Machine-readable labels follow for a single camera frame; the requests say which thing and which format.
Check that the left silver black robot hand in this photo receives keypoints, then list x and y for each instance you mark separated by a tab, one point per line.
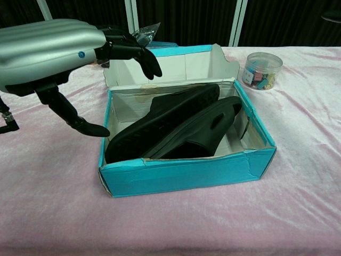
40	45

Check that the black rubber slipper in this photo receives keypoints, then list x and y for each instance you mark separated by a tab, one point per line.
197	125
149	125

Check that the blue cardboard shoe box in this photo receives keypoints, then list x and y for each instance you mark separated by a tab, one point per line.
181	176

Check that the black gloves in plastic bag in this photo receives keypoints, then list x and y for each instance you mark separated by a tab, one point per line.
145	34

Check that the blue plastic container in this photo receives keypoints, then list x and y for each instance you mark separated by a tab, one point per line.
165	45

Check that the black curtain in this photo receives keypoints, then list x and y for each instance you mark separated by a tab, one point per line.
183	18

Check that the pink velvet tablecloth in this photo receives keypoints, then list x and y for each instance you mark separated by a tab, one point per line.
170	226

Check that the clear jar of coloured clips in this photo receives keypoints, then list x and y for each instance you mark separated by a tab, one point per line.
262	72

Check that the white metal frame post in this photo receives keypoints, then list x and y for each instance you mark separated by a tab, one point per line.
45	10
238	21
131	16

